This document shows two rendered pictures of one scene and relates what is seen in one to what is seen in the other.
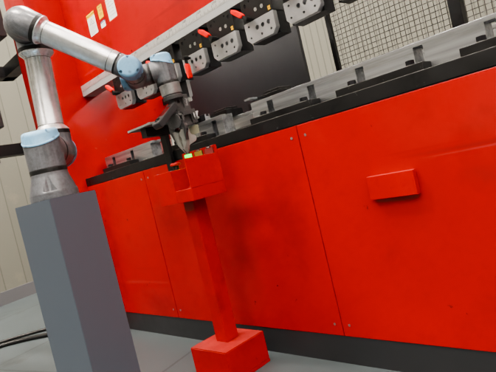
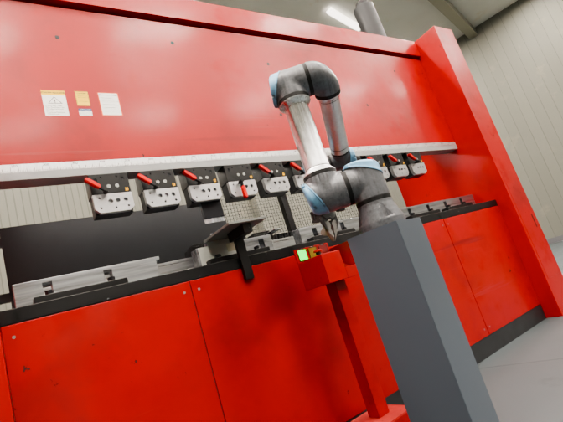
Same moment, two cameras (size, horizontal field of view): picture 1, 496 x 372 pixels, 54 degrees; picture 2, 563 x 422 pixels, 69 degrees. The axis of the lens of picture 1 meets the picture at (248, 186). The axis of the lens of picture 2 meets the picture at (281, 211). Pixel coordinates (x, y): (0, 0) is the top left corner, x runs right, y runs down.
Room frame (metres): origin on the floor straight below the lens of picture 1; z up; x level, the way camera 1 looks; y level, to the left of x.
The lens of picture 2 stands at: (1.71, 1.96, 0.66)
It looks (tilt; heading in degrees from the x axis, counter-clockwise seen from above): 12 degrees up; 277
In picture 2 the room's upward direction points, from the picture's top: 18 degrees counter-clockwise
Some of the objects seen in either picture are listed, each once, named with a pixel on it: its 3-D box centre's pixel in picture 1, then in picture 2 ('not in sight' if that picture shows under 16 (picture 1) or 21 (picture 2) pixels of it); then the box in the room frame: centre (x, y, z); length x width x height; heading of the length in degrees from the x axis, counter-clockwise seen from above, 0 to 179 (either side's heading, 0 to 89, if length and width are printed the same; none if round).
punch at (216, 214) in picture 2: (183, 93); (212, 212); (2.24, 0.19, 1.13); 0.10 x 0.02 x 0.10; 44
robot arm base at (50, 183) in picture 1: (52, 184); (378, 213); (1.58, 0.62, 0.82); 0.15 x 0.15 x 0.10
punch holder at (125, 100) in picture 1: (129, 90); (110, 196); (2.55, 0.49, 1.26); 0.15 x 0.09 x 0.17; 44
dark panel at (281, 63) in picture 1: (230, 100); (135, 251); (2.76, -0.02, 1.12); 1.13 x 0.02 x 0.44; 44
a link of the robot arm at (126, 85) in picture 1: (136, 76); not in sight; (1.72, 0.29, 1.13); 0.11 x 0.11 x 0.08; 4
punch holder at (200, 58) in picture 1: (199, 52); (237, 182); (2.11, 0.07, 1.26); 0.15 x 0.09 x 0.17; 44
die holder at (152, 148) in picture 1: (133, 157); (94, 283); (2.64, 0.57, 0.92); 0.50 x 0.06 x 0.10; 44
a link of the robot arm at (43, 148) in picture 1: (43, 148); (364, 181); (1.59, 0.62, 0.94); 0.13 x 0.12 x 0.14; 4
